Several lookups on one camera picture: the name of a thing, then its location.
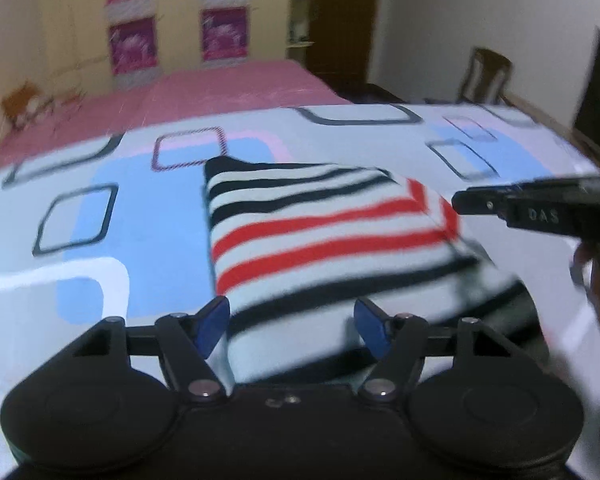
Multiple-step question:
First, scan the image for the orange plush toy pillow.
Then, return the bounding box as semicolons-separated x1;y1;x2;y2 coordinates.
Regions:
1;81;54;130

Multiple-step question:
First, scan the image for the dark brown wooden door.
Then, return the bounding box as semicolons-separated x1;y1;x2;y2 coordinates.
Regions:
306;0;377;96

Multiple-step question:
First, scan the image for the corner shelf unit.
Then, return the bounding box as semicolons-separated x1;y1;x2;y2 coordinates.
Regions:
286;0;315;67

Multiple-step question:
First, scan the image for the cream wardrobe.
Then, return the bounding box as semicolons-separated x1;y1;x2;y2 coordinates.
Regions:
0;0;294;97

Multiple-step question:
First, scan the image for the striped knit child sweater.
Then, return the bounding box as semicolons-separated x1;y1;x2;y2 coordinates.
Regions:
204;156;546;384

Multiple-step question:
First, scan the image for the wooden bed footboard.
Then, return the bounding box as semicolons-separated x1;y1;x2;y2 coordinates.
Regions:
502;91;600;168

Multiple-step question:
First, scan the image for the lower right pink poster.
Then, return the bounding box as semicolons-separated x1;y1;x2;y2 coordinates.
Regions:
201;6;249;62

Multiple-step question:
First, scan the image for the dark wooden chair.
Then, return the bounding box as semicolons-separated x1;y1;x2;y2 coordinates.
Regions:
457;47;514;105

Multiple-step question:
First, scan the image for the patterned light blue bedspread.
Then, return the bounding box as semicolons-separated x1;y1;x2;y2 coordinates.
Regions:
0;104;600;479

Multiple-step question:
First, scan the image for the lower left pink poster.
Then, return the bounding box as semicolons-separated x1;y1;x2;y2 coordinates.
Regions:
108;18;158;76

